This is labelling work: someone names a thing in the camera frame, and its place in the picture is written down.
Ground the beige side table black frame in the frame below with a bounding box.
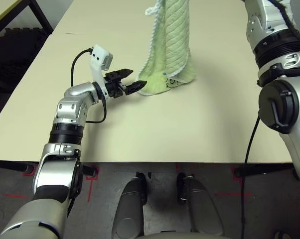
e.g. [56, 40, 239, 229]
[0, 0, 53, 45]

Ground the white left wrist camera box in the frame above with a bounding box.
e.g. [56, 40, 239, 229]
[89, 44, 114, 98]

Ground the black foam floor mat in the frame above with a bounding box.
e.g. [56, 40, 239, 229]
[0, 27, 51, 93]

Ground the black left camera cable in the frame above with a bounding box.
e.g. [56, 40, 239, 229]
[70, 48, 108, 124]

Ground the grey robot left leg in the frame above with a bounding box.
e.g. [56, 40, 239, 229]
[111, 171, 148, 239]

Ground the grey robot leg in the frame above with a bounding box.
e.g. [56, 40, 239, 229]
[177, 172, 225, 236]
[111, 171, 148, 239]

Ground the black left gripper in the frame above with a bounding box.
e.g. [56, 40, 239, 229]
[102, 68, 148, 99]

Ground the black table foot bar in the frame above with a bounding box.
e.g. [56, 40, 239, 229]
[81, 164, 96, 175]
[0, 160, 35, 175]
[233, 163, 299, 178]

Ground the grey robot pelvis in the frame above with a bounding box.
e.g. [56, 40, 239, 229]
[142, 231, 228, 239]

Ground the green towel white trim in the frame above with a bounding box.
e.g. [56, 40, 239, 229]
[138, 0, 197, 97]

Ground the grey robot right leg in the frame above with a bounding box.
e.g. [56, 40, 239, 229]
[177, 172, 225, 236]

